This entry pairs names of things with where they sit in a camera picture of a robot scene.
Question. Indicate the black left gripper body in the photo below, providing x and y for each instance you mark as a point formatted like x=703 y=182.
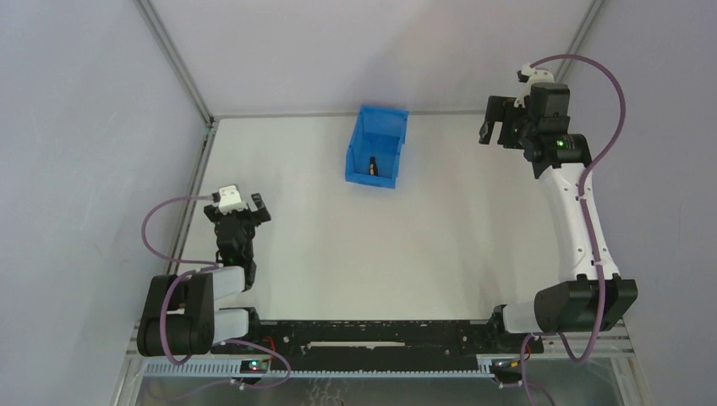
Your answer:
x=236 y=217

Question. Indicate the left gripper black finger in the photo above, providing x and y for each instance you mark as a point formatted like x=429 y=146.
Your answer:
x=211 y=212
x=261 y=213

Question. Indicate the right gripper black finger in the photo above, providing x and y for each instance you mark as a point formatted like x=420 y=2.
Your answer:
x=500 y=109
x=491 y=132

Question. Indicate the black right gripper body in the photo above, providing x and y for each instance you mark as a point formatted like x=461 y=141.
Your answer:
x=501 y=119

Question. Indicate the black yellow handled screwdriver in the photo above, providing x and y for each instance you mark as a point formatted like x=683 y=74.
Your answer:
x=373 y=170

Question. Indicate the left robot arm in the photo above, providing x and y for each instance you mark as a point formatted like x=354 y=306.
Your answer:
x=181 y=316

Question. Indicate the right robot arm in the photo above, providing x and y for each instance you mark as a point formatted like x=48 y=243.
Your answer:
x=590 y=294

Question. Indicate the blue plastic storage bin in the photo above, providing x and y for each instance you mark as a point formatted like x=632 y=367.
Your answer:
x=379 y=132

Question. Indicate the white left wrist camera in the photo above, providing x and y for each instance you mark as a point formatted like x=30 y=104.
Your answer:
x=228 y=199

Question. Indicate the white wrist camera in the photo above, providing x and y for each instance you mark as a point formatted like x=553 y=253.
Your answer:
x=530 y=76
x=228 y=199

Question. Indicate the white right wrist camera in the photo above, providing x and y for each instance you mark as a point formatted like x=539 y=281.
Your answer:
x=530 y=76

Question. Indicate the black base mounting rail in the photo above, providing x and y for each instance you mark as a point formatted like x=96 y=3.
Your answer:
x=348 y=345

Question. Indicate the grey slotted cable duct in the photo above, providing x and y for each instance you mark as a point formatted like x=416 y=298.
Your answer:
x=206 y=368

